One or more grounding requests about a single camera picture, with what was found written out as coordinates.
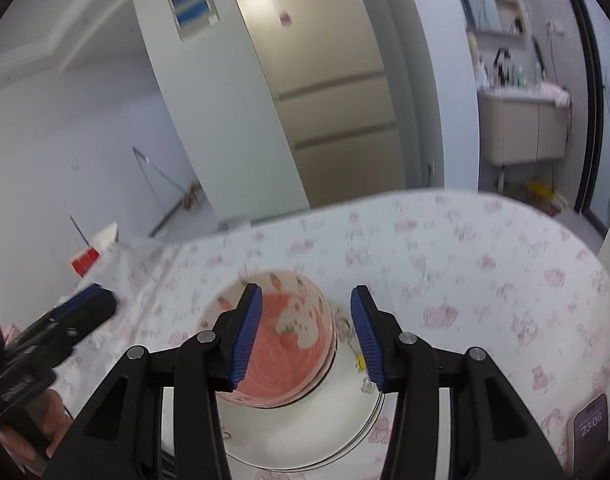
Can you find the white wall socket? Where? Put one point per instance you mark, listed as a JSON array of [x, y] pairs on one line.
[[555, 27]]

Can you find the yellow floor item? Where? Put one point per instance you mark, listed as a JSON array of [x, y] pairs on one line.
[[540, 190]]

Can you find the smartphone with beige case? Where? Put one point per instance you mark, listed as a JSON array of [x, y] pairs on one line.
[[590, 430]]

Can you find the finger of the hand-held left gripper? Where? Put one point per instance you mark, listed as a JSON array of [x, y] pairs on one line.
[[40, 340], [85, 310]]

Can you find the person's left hand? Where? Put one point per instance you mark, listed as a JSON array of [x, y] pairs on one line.
[[55, 420]]

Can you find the pink printed white tablecloth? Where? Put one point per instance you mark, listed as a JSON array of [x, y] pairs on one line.
[[460, 285]]

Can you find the patterned floor mat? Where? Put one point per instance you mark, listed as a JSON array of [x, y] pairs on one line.
[[552, 205]]

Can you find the beige three-door refrigerator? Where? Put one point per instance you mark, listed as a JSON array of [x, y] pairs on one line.
[[330, 85]]

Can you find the red and white box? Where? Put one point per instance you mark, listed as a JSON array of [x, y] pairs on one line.
[[92, 255]]

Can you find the grey wall electrical panel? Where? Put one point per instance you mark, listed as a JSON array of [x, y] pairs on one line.
[[192, 5]]

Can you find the pink fridge sticker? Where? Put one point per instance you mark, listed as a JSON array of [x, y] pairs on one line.
[[285, 17]]

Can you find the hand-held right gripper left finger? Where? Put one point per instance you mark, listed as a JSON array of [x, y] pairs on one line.
[[245, 340]]

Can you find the beige vanity cabinet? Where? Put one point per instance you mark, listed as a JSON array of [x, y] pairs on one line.
[[525, 130]]

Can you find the white cartoon print plate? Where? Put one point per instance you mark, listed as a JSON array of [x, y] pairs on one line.
[[295, 435]]

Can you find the black door frame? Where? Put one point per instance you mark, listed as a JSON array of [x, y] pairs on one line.
[[587, 85]]

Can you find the black faucet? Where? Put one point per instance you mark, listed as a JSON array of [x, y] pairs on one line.
[[501, 62]]

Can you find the green bottle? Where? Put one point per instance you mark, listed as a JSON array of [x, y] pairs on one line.
[[521, 75]]

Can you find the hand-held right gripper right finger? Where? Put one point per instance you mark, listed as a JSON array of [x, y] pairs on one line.
[[367, 340]]

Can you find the pink carrot print bowl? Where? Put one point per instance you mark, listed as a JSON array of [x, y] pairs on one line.
[[285, 345], [325, 372]]

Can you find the low white wall outlet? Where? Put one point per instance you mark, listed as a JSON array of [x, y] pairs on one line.
[[430, 167]]

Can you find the thin metal rod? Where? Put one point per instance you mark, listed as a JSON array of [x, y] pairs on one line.
[[79, 225]]

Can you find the pink towel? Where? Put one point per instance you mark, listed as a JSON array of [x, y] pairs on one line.
[[554, 94]]

